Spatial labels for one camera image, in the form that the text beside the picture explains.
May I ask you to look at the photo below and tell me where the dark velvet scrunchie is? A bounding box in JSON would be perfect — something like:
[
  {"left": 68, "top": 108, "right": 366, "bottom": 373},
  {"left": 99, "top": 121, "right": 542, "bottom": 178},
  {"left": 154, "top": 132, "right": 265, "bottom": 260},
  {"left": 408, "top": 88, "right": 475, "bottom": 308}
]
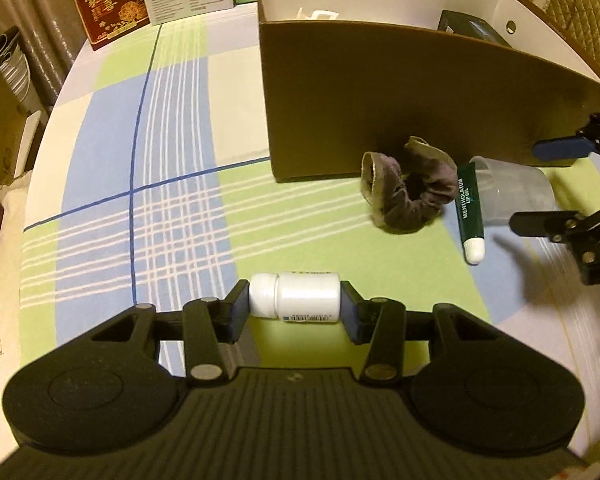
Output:
[{"left": 361, "top": 136, "right": 458, "bottom": 233}]

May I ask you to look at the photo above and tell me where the clear plastic cup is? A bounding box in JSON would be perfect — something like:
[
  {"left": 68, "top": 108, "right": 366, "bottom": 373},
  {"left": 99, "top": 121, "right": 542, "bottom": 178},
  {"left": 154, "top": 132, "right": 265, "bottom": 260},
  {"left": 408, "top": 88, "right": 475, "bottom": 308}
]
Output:
[{"left": 471, "top": 156, "right": 556, "bottom": 226}]

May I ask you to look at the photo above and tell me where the white pill bottle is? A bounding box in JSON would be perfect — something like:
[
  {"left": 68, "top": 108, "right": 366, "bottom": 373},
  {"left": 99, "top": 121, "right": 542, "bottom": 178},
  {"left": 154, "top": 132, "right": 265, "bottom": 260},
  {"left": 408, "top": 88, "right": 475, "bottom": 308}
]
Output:
[{"left": 249, "top": 272, "right": 341, "bottom": 323}]

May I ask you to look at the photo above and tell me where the green lip balm stick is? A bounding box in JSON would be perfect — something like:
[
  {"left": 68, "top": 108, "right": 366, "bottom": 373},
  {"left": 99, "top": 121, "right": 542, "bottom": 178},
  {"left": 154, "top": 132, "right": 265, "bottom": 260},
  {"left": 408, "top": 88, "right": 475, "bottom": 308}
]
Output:
[{"left": 455, "top": 162, "right": 486, "bottom": 266}]

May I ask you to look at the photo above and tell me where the cream plastic hair clip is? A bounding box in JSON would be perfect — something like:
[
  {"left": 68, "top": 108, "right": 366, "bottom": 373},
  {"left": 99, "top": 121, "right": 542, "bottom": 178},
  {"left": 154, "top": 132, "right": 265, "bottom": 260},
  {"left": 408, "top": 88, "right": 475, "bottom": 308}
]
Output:
[{"left": 296, "top": 8, "right": 339, "bottom": 21}]

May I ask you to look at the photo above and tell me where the brown cardboard storage box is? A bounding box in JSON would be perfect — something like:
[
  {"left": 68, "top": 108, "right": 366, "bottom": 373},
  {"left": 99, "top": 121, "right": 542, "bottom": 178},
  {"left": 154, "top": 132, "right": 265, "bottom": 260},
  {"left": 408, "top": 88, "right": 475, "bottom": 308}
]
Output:
[{"left": 258, "top": 0, "right": 600, "bottom": 181}]

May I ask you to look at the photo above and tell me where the black shaver box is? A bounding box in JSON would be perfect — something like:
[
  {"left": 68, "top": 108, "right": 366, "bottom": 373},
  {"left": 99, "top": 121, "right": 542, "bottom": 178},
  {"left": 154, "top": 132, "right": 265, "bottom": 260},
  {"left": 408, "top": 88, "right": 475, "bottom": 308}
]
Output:
[{"left": 437, "top": 10, "right": 510, "bottom": 48}]

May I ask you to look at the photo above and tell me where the beige curtain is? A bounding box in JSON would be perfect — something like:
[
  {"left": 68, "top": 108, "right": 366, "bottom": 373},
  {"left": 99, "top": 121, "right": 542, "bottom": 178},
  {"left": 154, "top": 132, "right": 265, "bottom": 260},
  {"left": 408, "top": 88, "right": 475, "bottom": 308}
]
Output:
[{"left": 0, "top": 0, "right": 86, "bottom": 108}]

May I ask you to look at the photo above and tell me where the stack of white bowls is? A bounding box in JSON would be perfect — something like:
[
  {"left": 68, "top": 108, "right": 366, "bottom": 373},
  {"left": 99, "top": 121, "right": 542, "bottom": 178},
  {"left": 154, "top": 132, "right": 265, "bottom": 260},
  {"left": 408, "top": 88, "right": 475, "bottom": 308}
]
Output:
[{"left": 0, "top": 26, "right": 48, "bottom": 125}]

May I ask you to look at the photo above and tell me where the checked tablecloth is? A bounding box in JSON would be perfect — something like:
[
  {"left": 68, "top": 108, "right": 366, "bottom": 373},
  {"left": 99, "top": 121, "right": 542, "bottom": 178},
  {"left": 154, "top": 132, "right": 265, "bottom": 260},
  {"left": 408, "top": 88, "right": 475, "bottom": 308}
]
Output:
[{"left": 19, "top": 4, "right": 600, "bottom": 460}]

